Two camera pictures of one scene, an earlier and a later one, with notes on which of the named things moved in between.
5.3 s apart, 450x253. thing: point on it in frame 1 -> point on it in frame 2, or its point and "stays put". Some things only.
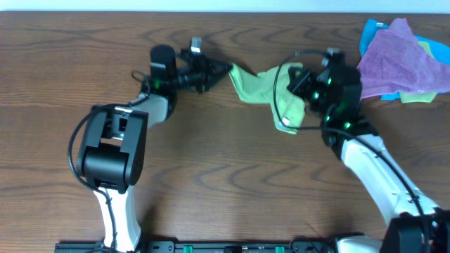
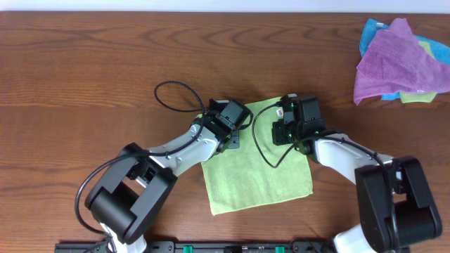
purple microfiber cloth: x=394 y=61 stays put
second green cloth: x=420 y=96 stays put
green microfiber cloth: x=271 y=86 -> x=259 y=172
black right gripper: x=296 y=84 -> x=278 y=138
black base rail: x=202 y=247 stays put
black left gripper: x=206 y=76 -> x=236 y=143
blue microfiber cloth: x=440 y=52 stays put
